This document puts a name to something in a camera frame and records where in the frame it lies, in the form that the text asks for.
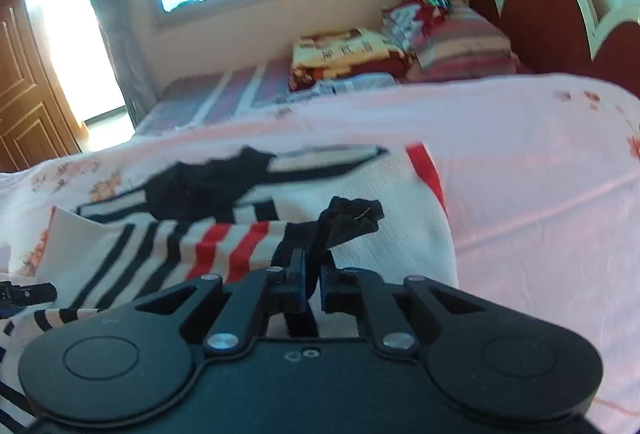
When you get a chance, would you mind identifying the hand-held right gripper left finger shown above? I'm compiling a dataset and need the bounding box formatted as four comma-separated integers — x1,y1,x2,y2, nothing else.
132,248,307,355

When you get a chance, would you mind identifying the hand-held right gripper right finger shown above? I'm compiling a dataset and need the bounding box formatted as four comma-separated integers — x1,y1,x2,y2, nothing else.
320,265,502,358

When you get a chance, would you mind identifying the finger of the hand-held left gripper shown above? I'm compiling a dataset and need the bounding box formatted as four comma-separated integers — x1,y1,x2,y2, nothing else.
0,281,58,318

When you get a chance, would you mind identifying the striped knit sweater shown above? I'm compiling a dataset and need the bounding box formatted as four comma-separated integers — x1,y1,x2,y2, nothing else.
0,141,459,434

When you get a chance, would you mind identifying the wooden door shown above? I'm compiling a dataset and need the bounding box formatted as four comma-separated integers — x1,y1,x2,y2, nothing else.
0,0,84,173

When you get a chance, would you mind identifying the striped pillow left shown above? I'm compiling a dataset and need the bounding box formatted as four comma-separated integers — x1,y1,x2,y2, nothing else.
132,59,401,136

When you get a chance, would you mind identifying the striped pillow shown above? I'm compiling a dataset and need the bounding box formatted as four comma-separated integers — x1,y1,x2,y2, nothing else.
406,2,532,84
132,59,401,136

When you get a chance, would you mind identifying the pink floral quilt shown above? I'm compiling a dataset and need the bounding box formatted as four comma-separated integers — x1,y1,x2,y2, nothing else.
0,72,640,434

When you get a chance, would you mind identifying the folded yellow red printed blanket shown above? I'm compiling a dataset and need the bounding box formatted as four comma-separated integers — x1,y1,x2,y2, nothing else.
288,28,417,92

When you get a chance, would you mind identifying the red white patterned cloth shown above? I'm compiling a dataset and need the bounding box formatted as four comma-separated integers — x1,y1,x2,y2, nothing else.
382,0,452,51

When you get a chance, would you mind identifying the grey curtain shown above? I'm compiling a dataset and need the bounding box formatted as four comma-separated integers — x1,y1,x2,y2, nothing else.
69,0,157,126

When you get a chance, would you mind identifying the red scalloped headboard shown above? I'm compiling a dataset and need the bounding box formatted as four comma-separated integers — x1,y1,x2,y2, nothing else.
467,0,640,101

